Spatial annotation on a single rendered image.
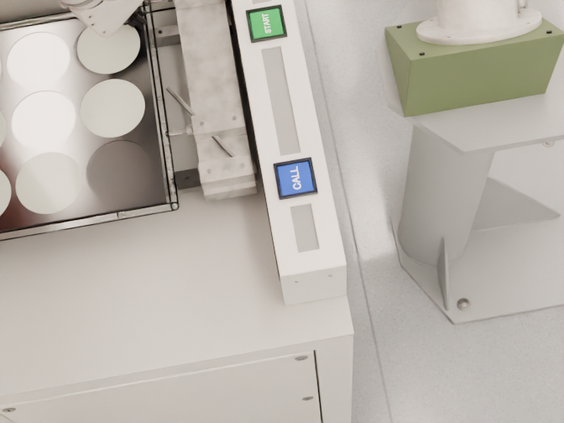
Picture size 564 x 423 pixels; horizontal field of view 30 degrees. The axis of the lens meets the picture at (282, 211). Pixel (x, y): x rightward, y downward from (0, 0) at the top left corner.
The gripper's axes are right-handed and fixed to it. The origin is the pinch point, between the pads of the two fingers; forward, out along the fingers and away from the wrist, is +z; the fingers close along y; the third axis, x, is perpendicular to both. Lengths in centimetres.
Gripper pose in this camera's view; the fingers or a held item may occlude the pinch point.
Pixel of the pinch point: (133, 16)
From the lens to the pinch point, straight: 170.4
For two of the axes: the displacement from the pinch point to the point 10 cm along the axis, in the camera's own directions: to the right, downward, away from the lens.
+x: -6.6, -6.8, 3.1
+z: 3.1, 1.3, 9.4
